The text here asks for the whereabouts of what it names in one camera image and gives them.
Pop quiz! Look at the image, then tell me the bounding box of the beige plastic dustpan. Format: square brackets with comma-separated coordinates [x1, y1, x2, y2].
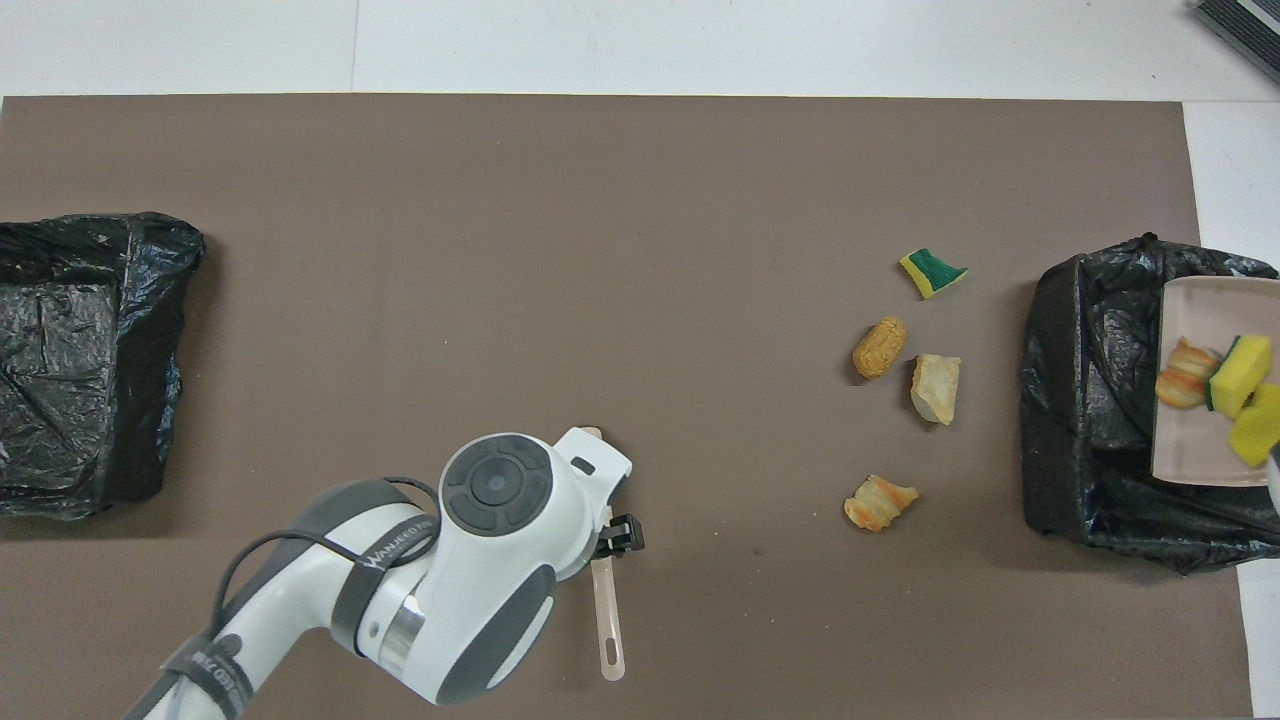
[1150, 277, 1280, 489]

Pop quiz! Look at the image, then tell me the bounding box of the green yellow sponge piece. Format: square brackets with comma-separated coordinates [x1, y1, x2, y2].
[898, 247, 969, 301]

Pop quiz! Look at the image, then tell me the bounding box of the brown table mat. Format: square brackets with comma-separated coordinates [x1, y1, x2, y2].
[0, 94, 1254, 720]

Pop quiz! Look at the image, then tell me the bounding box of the beige hand brush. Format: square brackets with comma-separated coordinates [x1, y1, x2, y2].
[580, 427, 627, 683]

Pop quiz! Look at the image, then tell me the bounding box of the grey ribbed object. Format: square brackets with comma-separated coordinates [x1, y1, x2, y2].
[1192, 0, 1280, 59]

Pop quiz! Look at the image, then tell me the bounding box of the black bag lined bin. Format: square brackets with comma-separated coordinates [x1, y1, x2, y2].
[1020, 232, 1280, 576]
[0, 211, 207, 521]

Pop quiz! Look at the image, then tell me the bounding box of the orange white bread piece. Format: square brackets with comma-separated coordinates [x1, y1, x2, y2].
[843, 474, 921, 534]

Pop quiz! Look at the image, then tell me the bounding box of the golden brown bread roll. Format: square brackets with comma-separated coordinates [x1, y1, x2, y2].
[851, 316, 909, 381]

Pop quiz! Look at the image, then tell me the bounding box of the beige orange bread piece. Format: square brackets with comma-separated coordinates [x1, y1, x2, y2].
[1155, 337, 1223, 410]

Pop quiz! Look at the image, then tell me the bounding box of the beige bread chunk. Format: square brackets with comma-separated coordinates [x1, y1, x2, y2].
[909, 353, 962, 426]

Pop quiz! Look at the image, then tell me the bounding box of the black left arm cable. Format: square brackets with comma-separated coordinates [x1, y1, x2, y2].
[205, 475, 441, 720]

